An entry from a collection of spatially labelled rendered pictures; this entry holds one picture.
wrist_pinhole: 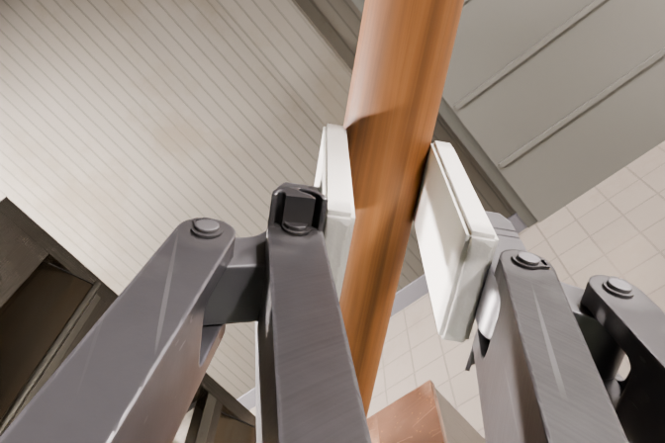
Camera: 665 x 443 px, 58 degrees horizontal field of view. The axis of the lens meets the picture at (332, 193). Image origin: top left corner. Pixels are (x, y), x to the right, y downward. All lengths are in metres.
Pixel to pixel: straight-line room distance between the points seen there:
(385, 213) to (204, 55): 3.28
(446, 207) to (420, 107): 0.04
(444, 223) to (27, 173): 3.91
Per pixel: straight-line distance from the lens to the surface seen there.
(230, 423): 2.27
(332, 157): 0.17
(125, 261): 4.08
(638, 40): 3.68
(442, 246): 0.16
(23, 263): 1.98
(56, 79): 3.76
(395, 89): 0.19
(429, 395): 2.40
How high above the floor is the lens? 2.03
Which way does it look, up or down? 18 degrees down
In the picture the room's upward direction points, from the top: 42 degrees counter-clockwise
